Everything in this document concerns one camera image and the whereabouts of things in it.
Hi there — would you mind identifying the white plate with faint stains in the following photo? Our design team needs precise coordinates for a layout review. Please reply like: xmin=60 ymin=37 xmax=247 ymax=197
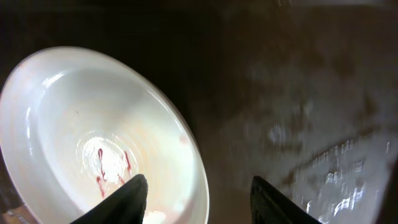
xmin=1 ymin=47 xmax=210 ymax=223

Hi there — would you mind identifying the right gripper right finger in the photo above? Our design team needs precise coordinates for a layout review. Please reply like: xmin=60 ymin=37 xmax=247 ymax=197
xmin=250 ymin=175 xmax=320 ymax=224

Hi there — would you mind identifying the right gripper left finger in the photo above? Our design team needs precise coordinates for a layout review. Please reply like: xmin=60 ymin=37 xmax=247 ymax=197
xmin=72 ymin=174 xmax=148 ymax=224

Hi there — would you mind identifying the large brown serving tray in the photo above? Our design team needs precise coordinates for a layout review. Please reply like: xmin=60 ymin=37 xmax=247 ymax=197
xmin=1 ymin=1 xmax=397 ymax=223

